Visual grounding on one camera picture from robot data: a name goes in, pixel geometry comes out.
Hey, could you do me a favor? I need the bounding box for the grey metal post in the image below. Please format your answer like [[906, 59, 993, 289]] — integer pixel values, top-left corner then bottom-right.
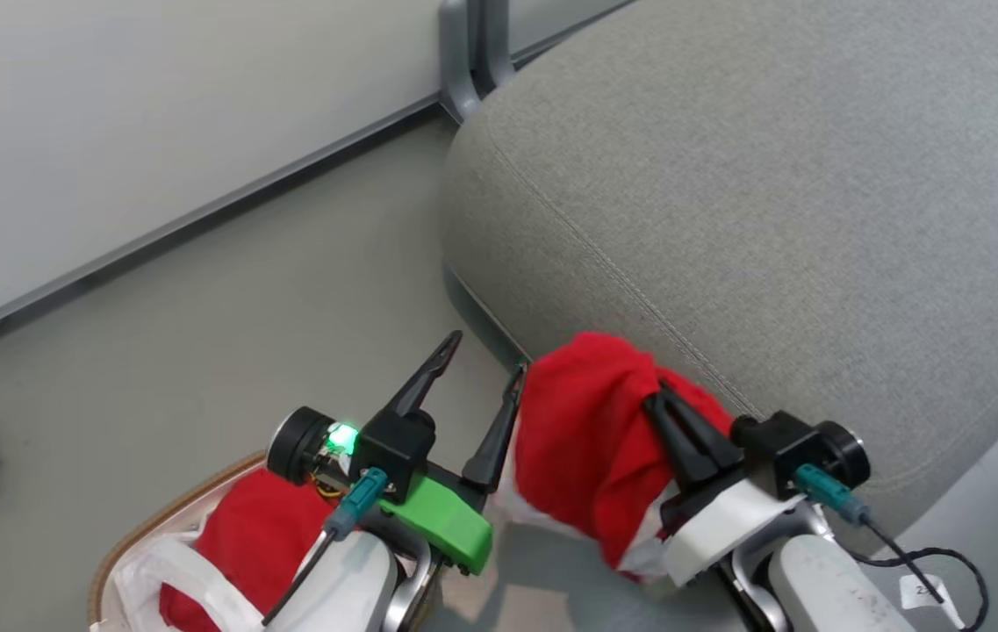
[[436, 0, 518, 126]]

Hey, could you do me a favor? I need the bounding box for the wicker-rimmed laundry basket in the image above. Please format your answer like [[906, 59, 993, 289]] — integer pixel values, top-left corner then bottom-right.
[[87, 449, 447, 632]]

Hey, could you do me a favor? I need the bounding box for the braided black cable loop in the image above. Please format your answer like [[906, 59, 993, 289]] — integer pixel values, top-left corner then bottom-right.
[[848, 545, 990, 629]]

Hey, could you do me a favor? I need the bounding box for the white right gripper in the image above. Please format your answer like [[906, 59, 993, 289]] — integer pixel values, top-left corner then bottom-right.
[[642, 378, 808, 588]]

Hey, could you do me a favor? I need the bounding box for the red garment with white trim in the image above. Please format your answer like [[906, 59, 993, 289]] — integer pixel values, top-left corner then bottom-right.
[[488, 331, 758, 584]]

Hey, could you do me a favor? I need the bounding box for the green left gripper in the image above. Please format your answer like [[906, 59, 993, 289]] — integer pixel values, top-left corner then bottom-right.
[[378, 330, 527, 578]]

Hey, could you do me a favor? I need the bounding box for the grey fabric sofa seat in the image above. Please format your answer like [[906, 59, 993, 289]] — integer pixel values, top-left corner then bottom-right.
[[439, 0, 998, 563]]

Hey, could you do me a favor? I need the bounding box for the white paper label tag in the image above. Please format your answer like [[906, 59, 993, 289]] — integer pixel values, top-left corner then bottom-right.
[[899, 574, 966, 629]]

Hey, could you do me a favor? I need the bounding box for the white cloth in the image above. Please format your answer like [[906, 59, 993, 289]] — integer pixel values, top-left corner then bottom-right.
[[102, 529, 247, 632]]

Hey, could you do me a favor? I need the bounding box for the grey wall baseboard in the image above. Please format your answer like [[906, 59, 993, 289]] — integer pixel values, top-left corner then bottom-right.
[[0, 0, 640, 365]]

